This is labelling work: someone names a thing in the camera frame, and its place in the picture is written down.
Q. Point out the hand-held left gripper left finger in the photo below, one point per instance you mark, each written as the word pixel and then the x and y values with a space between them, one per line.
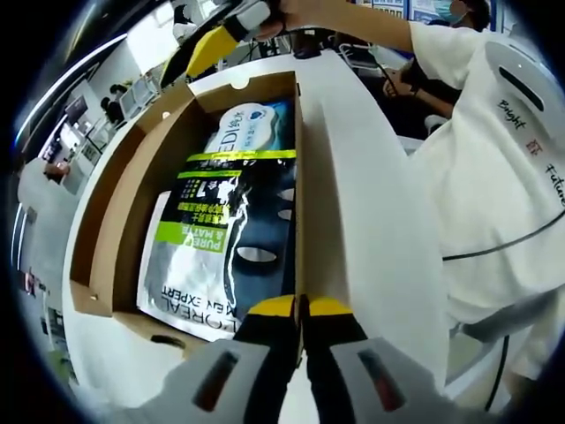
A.
pixel 247 375

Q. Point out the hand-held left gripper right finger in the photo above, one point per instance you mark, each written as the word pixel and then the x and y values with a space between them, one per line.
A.
pixel 348 375

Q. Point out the white lidded wet wipes pack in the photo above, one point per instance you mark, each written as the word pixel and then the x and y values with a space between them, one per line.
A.
pixel 247 128

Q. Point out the black green mask packet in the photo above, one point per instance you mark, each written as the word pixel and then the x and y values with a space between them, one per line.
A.
pixel 198 265

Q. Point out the brown cardboard shoe box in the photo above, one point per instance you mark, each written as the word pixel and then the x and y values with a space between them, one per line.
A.
pixel 115 199

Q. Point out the person's right hand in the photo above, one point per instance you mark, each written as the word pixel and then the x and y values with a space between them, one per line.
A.
pixel 291 17

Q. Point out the black computer mouse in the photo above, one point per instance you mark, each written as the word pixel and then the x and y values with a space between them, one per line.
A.
pixel 306 53

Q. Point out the white framed chair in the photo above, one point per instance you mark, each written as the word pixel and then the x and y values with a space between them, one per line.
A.
pixel 353 57

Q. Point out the operator in white shirt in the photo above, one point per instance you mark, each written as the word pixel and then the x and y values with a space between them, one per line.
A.
pixel 485 176

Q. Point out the white chest device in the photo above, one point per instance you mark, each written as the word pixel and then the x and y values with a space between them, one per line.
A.
pixel 499 57

